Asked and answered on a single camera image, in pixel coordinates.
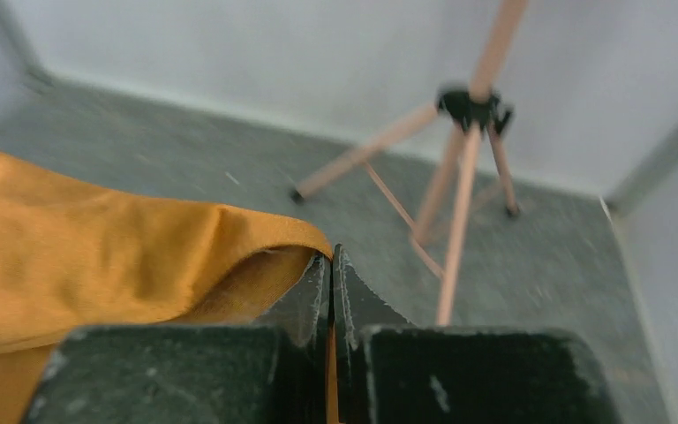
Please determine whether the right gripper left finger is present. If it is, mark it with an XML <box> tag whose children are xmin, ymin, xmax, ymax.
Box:
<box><xmin>22</xmin><ymin>254</ymin><xmax>331</xmax><ymax>423</ymax></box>

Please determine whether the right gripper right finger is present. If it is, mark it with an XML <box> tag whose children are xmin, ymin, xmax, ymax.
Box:
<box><xmin>333</xmin><ymin>246</ymin><xmax>621</xmax><ymax>423</ymax></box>

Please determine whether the orange cloth napkin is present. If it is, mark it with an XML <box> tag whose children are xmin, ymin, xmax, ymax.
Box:
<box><xmin>0</xmin><ymin>152</ymin><xmax>332</xmax><ymax>423</ymax></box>

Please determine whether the pink music stand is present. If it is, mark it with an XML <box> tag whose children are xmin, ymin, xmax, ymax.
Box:
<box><xmin>290</xmin><ymin>1</ymin><xmax>528</xmax><ymax>326</ymax></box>

